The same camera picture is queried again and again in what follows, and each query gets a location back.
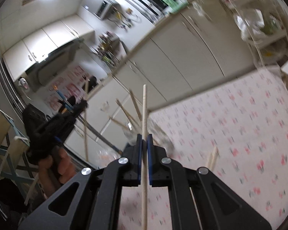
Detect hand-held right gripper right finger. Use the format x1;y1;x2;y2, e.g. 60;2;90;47
147;134;272;230

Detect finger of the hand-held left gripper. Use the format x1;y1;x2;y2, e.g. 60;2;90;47
69;100;88;123

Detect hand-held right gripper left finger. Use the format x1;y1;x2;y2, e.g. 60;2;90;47
18;134;142;230

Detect clear glass jar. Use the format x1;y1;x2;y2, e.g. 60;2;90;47
123;121;174;154

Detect person's left forearm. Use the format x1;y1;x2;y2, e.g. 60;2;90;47
0;170;51;230

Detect person's left hand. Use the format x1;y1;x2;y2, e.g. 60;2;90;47
37;147;75;197

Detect range hood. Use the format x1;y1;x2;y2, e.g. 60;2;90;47
25;45;80;92

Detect small hanging white bag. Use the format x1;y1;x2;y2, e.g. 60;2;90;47
18;77;31;91

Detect kitchen utensil rack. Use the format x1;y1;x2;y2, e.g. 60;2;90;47
94;31;126;66

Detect cherry print tablecloth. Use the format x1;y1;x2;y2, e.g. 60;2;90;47
120;68;288;230

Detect white base cabinets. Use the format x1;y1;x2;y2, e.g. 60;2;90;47
65;0;257;146

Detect silver water heater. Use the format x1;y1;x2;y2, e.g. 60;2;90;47
86;0;118;20

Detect green dish cloth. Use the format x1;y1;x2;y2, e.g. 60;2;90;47
170;0;190;14

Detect white plastic bag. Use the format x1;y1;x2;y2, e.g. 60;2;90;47
235;7;267;42

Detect white trolley cart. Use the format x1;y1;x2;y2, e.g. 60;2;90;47
230;0;288;68

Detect blue handled utensil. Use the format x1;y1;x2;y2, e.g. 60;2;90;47
54;85;71;113

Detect pink wall stickers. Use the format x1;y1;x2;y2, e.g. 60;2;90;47
47;65;90;109

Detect white wall cabinets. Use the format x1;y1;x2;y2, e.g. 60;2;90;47
2;14;96;82

